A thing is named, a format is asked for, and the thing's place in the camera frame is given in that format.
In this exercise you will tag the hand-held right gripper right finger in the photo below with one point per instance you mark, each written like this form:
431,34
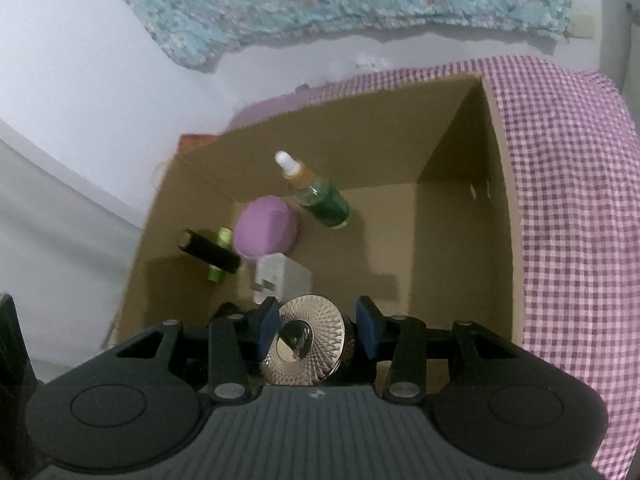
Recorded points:
367,327

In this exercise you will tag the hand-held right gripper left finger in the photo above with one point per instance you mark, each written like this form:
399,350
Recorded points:
267,327

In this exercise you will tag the dark jar with gold lid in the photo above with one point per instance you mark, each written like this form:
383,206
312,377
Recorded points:
320,320

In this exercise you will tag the white plug charger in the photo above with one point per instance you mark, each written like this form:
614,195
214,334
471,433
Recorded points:
285,275

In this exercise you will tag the black cylinder tube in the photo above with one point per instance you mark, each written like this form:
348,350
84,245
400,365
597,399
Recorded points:
210,252

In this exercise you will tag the purple round lid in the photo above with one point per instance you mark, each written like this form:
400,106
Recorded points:
265,230

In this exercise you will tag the green patterned tube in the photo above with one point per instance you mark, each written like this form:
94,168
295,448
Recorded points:
223,237

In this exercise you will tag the green dropper bottle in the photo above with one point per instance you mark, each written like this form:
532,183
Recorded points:
320,200

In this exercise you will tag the brown cardboard box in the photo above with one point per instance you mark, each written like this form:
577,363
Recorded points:
380,135

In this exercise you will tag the red gift bag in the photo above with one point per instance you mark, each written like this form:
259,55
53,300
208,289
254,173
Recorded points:
197,142

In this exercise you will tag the purple checkered tablecloth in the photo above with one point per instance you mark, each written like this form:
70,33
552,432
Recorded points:
575,185

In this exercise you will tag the white wall socket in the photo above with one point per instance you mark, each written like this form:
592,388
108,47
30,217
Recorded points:
582,24

